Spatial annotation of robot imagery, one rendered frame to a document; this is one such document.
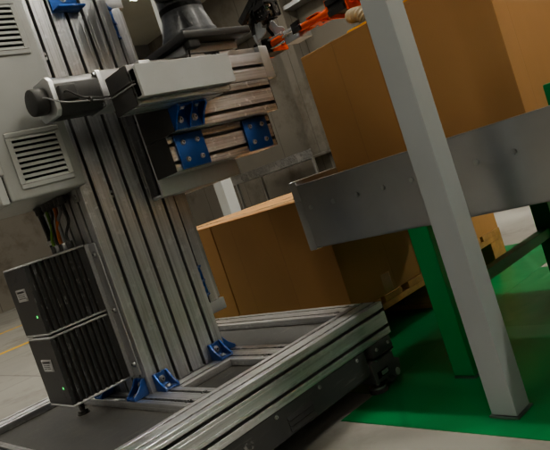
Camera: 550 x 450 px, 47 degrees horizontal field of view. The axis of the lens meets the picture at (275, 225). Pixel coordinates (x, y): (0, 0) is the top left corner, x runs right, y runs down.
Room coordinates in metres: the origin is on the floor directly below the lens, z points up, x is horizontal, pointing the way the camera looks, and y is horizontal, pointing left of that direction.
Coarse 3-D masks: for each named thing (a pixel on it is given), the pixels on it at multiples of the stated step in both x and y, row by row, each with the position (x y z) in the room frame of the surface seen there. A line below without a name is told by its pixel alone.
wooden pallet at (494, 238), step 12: (480, 240) 2.56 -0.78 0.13; (492, 240) 2.59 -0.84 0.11; (492, 252) 2.58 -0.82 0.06; (504, 252) 2.64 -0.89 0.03; (420, 276) 2.24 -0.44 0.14; (396, 288) 2.14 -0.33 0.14; (408, 288) 2.18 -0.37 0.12; (420, 288) 2.31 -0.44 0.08; (384, 300) 2.10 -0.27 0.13; (396, 300) 2.13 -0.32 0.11; (408, 300) 2.36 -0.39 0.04; (420, 300) 2.32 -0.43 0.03
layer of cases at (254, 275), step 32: (224, 224) 2.36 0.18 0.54; (256, 224) 2.23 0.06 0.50; (288, 224) 2.11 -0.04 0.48; (480, 224) 2.56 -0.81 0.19; (224, 256) 2.41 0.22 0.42; (256, 256) 2.27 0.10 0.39; (288, 256) 2.15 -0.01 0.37; (320, 256) 2.04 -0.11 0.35; (352, 256) 2.04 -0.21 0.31; (384, 256) 2.14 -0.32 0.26; (224, 288) 2.47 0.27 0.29; (256, 288) 2.32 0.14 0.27; (288, 288) 2.19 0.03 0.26; (320, 288) 2.07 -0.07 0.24; (352, 288) 2.01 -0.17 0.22; (384, 288) 2.10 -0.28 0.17
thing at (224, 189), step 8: (152, 0) 5.60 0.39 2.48; (160, 24) 5.60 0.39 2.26; (216, 184) 5.59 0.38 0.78; (224, 184) 5.55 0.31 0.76; (232, 184) 5.61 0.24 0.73; (216, 192) 5.61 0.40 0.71; (224, 192) 5.54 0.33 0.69; (232, 192) 5.59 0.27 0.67; (224, 200) 5.56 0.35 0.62; (232, 200) 5.57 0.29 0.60; (224, 208) 5.59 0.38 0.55; (232, 208) 5.55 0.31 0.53; (240, 208) 5.61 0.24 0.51
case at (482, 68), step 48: (432, 0) 1.53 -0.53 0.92; (480, 0) 1.45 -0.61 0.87; (528, 0) 1.55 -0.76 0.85; (336, 48) 1.78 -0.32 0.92; (432, 48) 1.56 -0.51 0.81; (480, 48) 1.47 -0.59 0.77; (528, 48) 1.50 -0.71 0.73; (336, 96) 1.82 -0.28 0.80; (384, 96) 1.70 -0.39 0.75; (480, 96) 1.50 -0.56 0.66; (528, 96) 1.45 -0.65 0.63; (336, 144) 1.86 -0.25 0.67; (384, 144) 1.73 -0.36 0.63
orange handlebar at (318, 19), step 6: (318, 12) 2.01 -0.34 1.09; (324, 12) 1.99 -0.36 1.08; (306, 18) 2.04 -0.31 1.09; (312, 18) 2.03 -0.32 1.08; (318, 18) 2.01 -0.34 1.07; (324, 18) 2.04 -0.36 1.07; (306, 24) 2.05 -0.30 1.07; (312, 24) 2.03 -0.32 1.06; (318, 24) 2.05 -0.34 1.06; (300, 30) 2.08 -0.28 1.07; (276, 42) 2.16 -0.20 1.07
